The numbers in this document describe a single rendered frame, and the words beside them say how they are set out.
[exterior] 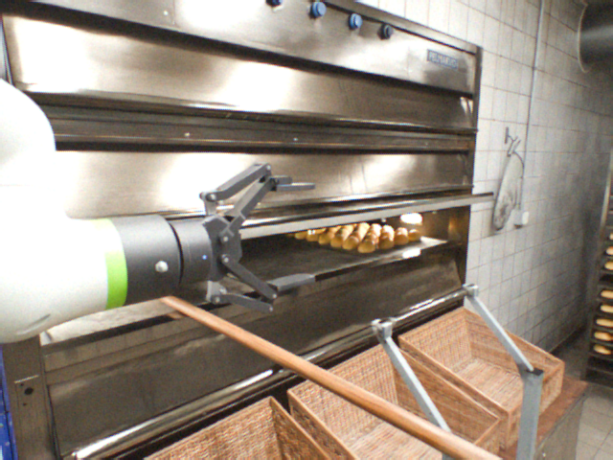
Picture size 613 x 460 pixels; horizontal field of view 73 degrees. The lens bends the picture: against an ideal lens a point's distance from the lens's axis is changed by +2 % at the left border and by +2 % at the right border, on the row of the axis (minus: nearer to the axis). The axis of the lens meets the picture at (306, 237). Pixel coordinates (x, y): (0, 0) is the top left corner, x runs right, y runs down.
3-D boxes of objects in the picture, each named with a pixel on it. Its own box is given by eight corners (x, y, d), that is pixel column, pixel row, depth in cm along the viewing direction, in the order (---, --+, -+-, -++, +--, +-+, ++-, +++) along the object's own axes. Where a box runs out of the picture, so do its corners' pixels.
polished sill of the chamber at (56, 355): (39, 362, 94) (37, 346, 93) (449, 248, 211) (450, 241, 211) (44, 373, 89) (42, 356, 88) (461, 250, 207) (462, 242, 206)
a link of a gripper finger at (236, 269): (226, 251, 49) (219, 261, 48) (282, 295, 56) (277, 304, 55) (210, 246, 52) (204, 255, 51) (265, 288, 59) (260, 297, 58)
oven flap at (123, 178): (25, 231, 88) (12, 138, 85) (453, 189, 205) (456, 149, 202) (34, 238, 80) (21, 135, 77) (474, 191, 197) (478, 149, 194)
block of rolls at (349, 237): (281, 236, 225) (281, 225, 224) (341, 226, 256) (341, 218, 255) (367, 254, 180) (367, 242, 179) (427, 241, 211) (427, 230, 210)
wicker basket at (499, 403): (393, 395, 180) (395, 334, 175) (458, 355, 217) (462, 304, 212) (507, 454, 144) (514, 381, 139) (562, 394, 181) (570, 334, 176)
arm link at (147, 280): (133, 321, 39) (125, 225, 37) (97, 291, 48) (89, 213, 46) (192, 306, 43) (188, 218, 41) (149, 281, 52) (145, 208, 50)
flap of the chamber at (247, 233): (47, 268, 74) (31, 270, 89) (494, 200, 191) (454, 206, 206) (45, 255, 74) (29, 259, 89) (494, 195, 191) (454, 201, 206)
